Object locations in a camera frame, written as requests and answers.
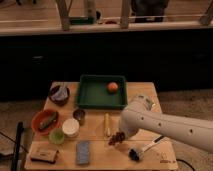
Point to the dark grape bunch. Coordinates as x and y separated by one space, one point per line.
119 137

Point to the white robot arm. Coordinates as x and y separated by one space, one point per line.
138 115

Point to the green plastic tray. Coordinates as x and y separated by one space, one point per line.
92 92

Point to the orange fruit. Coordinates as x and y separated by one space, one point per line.
112 87

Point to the small metal cup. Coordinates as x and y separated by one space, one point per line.
79 115

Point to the dark bowl with cloth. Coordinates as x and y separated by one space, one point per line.
59 95

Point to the white lidded cup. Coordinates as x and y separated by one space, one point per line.
70 127

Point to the green cucumber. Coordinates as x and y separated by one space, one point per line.
44 124

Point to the blue sponge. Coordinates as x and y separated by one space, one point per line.
83 152

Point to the green small cup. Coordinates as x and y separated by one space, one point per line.
56 136

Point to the orange bowl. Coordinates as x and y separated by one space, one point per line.
42 116

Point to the black dish brush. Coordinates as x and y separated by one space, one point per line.
136 154

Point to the brown wooden block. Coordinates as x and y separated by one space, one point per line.
44 155

